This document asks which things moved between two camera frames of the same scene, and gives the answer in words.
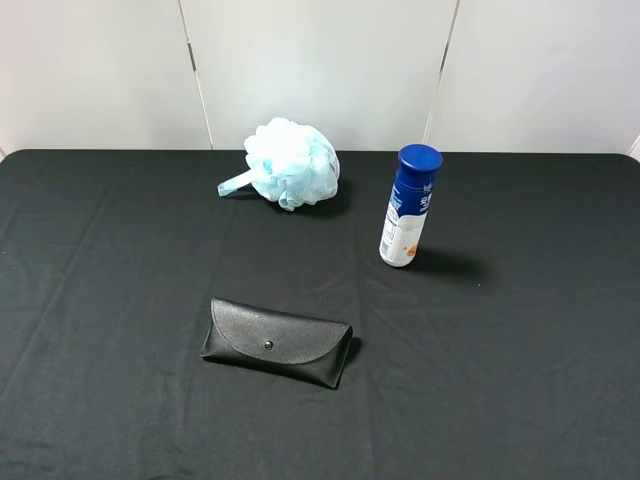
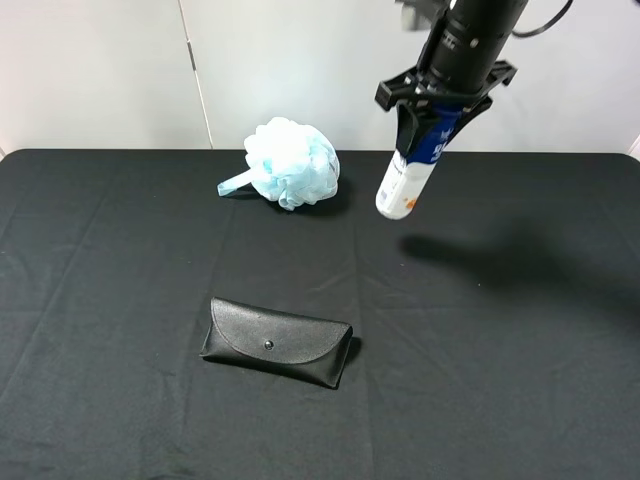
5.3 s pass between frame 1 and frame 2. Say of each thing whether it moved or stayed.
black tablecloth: stayed
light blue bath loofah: stayed
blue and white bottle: moved
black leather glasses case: stayed
